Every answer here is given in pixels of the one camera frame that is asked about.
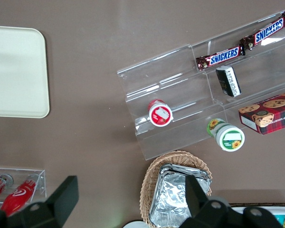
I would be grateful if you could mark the clear acrylic bottle box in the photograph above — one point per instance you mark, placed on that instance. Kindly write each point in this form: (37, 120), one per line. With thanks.
(41, 180)

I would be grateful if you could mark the white round dish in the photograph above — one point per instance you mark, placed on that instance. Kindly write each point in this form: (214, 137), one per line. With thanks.
(135, 225)

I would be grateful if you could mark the small black snack box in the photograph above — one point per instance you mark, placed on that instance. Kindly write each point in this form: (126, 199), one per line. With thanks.
(229, 82)

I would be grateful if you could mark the green sunflower yogurt cup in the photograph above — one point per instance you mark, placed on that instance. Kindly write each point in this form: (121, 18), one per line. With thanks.
(229, 139)

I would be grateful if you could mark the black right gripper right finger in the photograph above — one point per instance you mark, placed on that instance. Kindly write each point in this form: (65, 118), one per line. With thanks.
(197, 202)

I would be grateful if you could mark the red lidded yogurt cup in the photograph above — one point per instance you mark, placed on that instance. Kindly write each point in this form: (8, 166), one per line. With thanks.
(161, 115)

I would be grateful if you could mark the red tartan cookie box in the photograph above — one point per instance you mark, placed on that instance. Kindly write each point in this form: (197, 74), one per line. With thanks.
(273, 114)

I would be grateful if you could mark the tan oval wicker basket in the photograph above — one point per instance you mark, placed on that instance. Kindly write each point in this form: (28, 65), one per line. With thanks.
(152, 180)

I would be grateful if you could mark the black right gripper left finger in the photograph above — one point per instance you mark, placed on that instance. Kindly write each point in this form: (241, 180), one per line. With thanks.
(59, 202)

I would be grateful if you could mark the clear acrylic tiered shelf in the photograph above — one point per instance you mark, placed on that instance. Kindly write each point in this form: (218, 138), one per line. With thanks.
(180, 90)

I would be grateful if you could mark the Snickers chocolate bar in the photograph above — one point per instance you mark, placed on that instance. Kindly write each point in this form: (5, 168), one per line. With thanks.
(222, 57)
(268, 31)

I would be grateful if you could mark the foil wrapped food pack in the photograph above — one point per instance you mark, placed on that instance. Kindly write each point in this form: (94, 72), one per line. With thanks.
(171, 194)
(192, 169)

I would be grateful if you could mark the white bin with dark rim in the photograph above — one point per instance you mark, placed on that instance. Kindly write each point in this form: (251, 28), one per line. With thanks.
(259, 204)

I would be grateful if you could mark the teal snack packet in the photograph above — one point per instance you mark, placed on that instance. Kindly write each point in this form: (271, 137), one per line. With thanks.
(279, 218)

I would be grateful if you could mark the cream plastic tray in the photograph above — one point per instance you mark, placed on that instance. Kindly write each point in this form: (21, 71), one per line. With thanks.
(16, 71)

